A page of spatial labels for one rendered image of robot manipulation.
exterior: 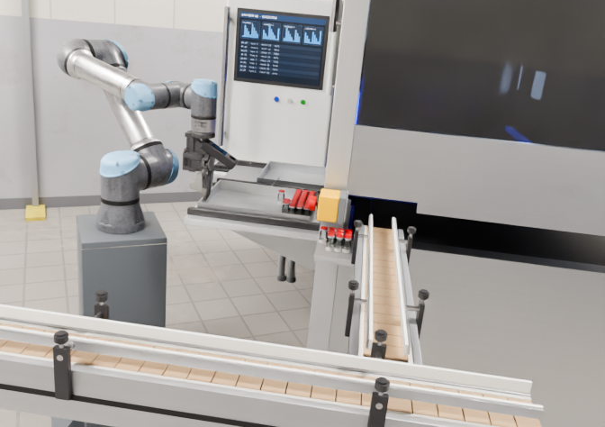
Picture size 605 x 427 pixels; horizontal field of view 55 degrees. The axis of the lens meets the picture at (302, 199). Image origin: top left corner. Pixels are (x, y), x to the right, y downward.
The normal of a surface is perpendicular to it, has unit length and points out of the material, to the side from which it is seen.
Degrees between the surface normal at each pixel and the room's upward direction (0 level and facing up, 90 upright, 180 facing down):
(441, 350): 90
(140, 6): 90
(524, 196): 90
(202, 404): 90
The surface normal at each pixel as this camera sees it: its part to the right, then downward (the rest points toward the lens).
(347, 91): -0.11, 0.30
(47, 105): 0.39, 0.32
